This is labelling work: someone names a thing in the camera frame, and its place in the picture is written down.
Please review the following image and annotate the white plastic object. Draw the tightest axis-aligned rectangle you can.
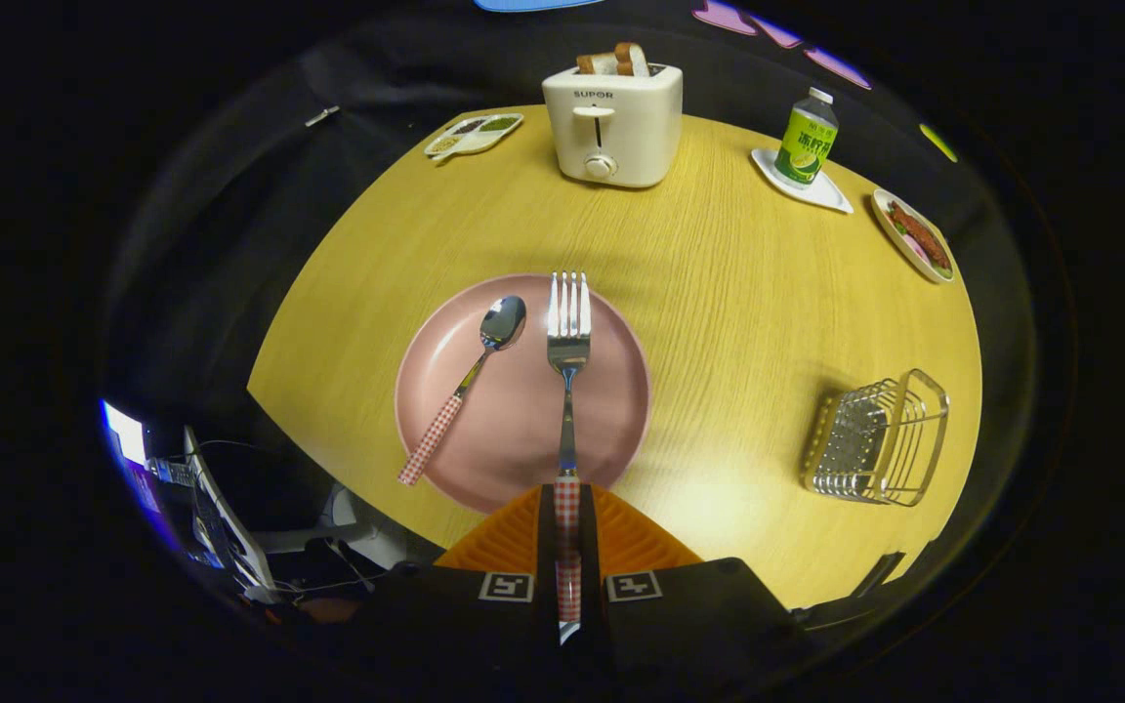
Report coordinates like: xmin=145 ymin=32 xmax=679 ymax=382
xmin=260 ymin=483 xmax=409 ymax=573

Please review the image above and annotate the black backdrop cloth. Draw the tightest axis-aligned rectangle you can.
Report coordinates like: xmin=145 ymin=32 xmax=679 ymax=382
xmin=99 ymin=0 xmax=1047 ymax=548

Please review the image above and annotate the grey laptop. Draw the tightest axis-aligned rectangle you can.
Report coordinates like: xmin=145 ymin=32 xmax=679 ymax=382
xmin=182 ymin=425 xmax=276 ymax=597

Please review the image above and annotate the white toaster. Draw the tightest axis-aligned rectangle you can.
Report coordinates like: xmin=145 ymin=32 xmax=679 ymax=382
xmin=541 ymin=61 xmax=685 ymax=189

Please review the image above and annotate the spoon with checked handle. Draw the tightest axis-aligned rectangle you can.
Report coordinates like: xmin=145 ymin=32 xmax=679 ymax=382
xmin=397 ymin=295 xmax=528 ymax=487

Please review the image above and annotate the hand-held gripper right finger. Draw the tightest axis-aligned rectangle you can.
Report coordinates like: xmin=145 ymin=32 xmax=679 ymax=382
xmin=577 ymin=483 xmax=810 ymax=680

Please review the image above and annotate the pink plate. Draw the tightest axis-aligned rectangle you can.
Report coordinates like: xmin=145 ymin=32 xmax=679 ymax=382
xmin=395 ymin=273 xmax=652 ymax=516

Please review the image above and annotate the metal wire basket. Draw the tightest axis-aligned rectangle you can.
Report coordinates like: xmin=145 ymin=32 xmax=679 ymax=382
xmin=802 ymin=368 xmax=950 ymax=508

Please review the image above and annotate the white food plate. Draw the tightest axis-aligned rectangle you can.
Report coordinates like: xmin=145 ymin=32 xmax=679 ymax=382
xmin=870 ymin=187 xmax=957 ymax=285

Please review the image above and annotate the fork with checked handle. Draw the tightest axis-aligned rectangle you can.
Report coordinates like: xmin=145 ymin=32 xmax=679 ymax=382
xmin=547 ymin=270 xmax=593 ymax=645

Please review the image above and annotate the white condiment tray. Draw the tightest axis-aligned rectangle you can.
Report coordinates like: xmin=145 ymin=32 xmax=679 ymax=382
xmin=424 ymin=112 xmax=525 ymax=162

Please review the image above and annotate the green label drink bottle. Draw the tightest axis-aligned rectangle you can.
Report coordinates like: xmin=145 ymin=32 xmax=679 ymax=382
xmin=773 ymin=87 xmax=840 ymax=188

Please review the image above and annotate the fried meat cutlet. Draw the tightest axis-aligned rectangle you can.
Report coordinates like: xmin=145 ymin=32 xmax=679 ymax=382
xmin=890 ymin=202 xmax=952 ymax=271

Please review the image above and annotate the white coaster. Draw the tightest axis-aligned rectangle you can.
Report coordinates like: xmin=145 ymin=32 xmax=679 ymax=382
xmin=750 ymin=146 xmax=854 ymax=215

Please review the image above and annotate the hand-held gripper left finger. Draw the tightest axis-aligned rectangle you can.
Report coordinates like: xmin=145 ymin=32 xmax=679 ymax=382
xmin=367 ymin=483 xmax=563 ymax=677

